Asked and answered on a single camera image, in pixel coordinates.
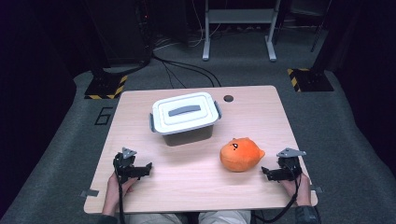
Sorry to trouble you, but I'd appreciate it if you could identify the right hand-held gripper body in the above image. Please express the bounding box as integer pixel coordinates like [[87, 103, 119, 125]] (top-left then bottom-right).
[[276, 147, 307, 182]]

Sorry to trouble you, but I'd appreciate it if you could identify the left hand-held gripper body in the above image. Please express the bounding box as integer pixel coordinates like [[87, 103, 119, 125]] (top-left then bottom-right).
[[112, 147, 138, 184]]

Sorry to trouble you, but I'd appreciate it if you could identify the person's left hand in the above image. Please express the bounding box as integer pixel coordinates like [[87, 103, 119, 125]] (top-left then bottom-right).
[[106, 172, 138, 203]]

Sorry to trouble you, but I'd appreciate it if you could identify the person's right hand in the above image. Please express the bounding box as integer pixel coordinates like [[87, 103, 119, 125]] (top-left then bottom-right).
[[279, 172, 313, 207]]

